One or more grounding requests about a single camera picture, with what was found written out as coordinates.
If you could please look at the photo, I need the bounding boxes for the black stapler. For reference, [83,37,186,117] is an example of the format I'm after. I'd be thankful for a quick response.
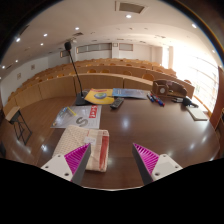
[171,96,200,109]

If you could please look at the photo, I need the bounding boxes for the black gooseneck desk microphone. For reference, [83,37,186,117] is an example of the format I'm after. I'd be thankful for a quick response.
[63,40,91,107]

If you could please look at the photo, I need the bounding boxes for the white notepad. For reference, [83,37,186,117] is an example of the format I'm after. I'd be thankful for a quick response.
[185,106,210,122]

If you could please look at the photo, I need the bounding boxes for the grey printed poster sheet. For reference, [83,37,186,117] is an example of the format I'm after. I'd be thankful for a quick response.
[51,104,103,130]

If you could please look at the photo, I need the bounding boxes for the small wooden folding desk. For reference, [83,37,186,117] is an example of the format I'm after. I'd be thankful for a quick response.
[4,106,34,146]

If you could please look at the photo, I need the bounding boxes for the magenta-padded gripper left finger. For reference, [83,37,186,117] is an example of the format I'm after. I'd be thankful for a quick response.
[40,142,92,186]

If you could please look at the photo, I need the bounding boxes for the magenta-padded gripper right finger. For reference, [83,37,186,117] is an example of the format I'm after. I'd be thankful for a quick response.
[131,142,184,186]

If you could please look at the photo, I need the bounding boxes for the brown wooden desk organizer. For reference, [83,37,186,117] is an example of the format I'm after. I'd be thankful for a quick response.
[151,78,189,99]

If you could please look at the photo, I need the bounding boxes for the beige waffle-weave towel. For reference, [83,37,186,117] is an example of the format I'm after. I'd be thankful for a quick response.
[52,124,111,174]

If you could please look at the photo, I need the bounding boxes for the yellow booklet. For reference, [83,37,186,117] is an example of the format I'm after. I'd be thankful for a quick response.
[83,87,116,106]

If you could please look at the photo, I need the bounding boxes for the blue printed paper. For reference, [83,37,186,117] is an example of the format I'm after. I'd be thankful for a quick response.
[112,87,150,101]

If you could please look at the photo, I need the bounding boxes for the round ceiling lights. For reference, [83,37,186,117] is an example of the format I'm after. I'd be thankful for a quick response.
[1,13,198,70]

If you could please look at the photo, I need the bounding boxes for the rows of wooden auditorium seats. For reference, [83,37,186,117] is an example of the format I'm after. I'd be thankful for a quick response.
[2,57,196,112]

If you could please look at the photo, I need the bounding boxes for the yellow pen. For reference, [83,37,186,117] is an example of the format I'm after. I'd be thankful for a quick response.
[64,106,78,117]

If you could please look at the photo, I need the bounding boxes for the black remote control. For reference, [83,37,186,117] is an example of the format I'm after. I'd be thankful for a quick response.
[109,96,125,110]

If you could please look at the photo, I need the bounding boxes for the ceiling air vent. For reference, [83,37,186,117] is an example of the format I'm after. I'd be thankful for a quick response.
[114,0,149,15]

